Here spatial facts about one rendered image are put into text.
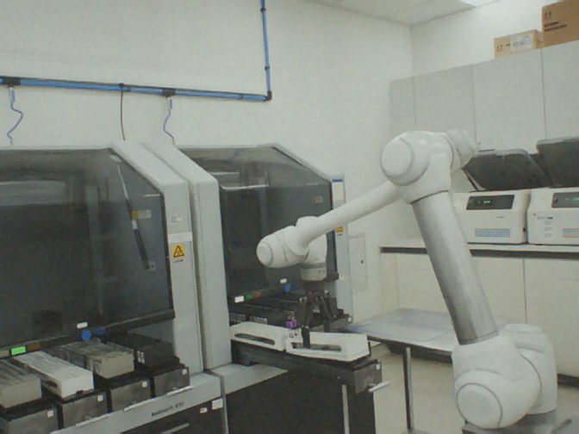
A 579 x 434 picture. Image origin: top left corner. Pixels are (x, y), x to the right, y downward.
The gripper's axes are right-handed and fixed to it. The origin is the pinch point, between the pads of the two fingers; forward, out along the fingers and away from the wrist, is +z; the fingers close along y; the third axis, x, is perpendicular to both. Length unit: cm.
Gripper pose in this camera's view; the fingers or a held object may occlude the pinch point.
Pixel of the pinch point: (317, 337)
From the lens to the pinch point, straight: 204.1
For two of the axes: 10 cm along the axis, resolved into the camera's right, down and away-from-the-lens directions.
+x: -6.9, 0.1, 7.3
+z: 0.7, 10.0, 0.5
